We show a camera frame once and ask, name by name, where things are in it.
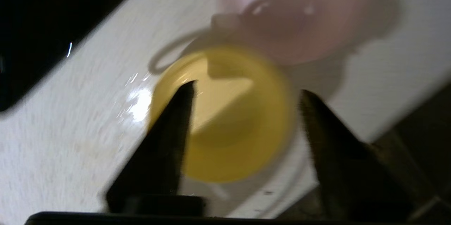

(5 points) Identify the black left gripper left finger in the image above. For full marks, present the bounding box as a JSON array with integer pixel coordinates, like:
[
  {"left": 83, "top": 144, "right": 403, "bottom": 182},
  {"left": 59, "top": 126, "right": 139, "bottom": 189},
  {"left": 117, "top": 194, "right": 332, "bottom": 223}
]
[{"left": 105, "top": 80, "right": 207, "bottom": 217}]

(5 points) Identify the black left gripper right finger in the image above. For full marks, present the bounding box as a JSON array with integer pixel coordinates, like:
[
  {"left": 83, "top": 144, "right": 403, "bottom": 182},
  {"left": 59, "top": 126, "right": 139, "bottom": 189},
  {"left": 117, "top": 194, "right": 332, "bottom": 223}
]
[{"left": 299, "top": 89, "right": 415, "bottom": 223}]

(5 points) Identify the yellow plastic bowl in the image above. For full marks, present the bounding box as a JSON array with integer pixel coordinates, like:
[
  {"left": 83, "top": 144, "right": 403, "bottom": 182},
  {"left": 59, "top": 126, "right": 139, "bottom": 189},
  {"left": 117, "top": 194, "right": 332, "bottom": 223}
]
[{"left": 147, "top": 44, "right": 297, "bottom": 183}]

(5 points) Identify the pink plastic bowl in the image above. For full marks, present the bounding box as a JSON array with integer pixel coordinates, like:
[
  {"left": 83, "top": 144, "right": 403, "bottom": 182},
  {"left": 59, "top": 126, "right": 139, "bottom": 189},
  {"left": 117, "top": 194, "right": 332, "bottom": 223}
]
[{"left": 211, "top": 0, "right": 399, "bottom": 66}]

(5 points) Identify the stainless steel sink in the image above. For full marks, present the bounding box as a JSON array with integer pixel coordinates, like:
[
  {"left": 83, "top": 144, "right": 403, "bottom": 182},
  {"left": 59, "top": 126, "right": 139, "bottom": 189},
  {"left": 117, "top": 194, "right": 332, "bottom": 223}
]
[{"left": 277, "top": 82, "right": 451, "bottom": 225}]

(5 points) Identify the black induction cooktop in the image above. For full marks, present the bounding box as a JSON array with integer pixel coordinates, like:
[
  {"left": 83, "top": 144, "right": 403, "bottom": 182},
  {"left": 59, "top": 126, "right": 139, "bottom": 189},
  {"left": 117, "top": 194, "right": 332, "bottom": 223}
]
[{"left": 0, "top": 0, "right": 154, "bottom": 113}]

